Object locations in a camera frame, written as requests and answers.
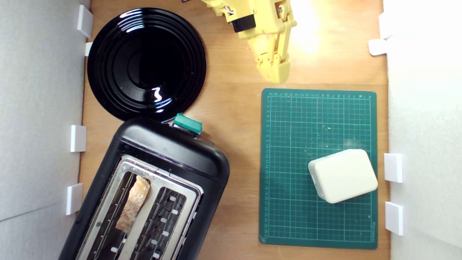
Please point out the black plate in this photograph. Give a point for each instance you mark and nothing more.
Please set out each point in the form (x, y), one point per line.
(144, 65)

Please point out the green cutting mat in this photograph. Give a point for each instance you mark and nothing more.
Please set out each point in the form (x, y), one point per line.
(288, 216)

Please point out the brown bread slice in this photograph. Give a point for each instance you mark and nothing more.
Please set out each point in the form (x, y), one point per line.
(133, 204)

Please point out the white block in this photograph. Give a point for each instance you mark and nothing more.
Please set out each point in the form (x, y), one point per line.
(343, 177)

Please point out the yellow wrist camera mount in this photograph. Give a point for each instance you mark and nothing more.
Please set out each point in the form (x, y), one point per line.
(218, 6)

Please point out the white wall clip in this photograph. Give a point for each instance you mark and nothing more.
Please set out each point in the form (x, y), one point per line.
(394, 218)
(85, 21)
(74, 199)
(393, 168)
(377, 47)
(78, 138)
(88, 48)

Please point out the green toaster lever knob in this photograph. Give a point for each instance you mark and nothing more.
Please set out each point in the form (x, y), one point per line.
(187, 123)

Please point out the black two-slot toaster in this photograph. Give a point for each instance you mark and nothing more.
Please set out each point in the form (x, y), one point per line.
(173, 151)

